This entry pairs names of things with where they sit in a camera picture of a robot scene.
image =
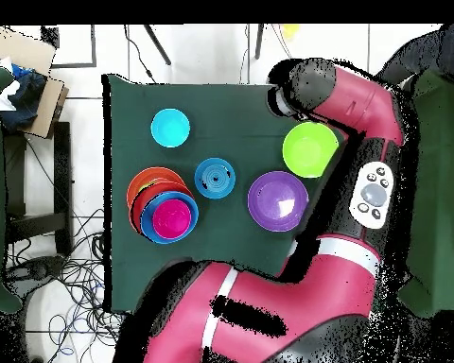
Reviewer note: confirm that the small dark blue bowl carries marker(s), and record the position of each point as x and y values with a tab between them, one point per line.
214	178

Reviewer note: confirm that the pink plastic bowl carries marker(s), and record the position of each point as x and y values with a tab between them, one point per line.
172	218

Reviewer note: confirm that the large blue plastic bowl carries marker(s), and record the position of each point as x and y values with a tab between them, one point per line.
147	223

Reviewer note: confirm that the orange plastic bowl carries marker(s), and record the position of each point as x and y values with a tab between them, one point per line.
138	208
140	181

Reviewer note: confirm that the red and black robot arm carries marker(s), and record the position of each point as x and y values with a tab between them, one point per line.
318	295

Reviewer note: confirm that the purple plastic bowl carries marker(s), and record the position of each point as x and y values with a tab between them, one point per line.
278	201

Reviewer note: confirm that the small cyan plastic bowl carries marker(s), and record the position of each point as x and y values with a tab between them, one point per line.
170	127

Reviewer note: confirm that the large green plastic bowl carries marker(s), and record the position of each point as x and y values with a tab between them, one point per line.
309	151

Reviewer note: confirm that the dark green tablecloth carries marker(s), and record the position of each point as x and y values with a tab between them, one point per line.
212	102

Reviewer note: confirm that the black tripod leg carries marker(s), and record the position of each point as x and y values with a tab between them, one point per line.
157	45
259	41

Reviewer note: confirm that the small yellow object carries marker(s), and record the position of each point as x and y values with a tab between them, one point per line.
290	31

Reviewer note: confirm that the black equipment base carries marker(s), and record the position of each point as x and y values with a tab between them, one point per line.
34	268

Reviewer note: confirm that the blue and white cloth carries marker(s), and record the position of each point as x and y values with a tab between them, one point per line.
26	94

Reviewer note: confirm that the cardboard box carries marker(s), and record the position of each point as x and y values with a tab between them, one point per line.
19	49

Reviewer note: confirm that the person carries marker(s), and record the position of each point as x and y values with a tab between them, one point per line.
439	49

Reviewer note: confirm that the black bench frame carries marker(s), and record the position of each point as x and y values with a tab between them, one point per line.
62	181

